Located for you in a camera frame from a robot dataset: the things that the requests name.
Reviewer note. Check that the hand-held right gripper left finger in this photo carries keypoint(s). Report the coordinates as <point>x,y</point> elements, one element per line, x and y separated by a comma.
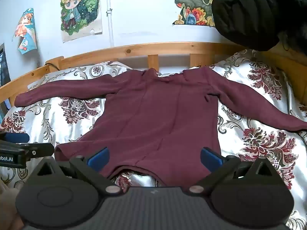
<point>98,160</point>

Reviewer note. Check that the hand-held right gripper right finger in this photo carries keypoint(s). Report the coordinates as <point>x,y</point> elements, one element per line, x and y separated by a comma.
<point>211,160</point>

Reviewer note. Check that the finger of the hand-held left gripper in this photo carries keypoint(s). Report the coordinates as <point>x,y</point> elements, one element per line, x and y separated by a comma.
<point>40,149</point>
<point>14,137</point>

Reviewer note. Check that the maroon long-sleeve shirt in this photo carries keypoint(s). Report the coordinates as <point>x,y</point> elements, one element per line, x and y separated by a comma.
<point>156,115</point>

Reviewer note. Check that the person's left forearm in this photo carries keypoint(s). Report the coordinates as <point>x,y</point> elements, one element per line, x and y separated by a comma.
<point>9,206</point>

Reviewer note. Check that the floral white bedspread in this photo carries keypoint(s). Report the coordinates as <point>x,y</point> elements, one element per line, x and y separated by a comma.
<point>60,124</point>

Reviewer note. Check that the dark framed picture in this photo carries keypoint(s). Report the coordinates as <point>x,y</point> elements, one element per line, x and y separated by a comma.
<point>4,64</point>

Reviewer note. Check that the orange-haired cartoon figure poster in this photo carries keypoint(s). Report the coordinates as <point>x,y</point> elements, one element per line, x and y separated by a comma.
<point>25,32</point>

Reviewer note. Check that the blond cartoon figure poster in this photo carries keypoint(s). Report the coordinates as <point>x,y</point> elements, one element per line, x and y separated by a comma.
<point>78,7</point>

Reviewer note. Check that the black hanging garment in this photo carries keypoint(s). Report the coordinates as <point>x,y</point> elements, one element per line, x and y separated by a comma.
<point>254,12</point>

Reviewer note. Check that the colourful landscape poster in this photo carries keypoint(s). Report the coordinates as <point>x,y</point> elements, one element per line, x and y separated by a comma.
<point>191,7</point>

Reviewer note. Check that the wooden bed rail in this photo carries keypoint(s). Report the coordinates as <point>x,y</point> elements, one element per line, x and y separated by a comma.
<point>168,49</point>

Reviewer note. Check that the white wall pipe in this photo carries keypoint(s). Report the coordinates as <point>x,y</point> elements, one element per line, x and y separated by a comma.
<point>110,14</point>

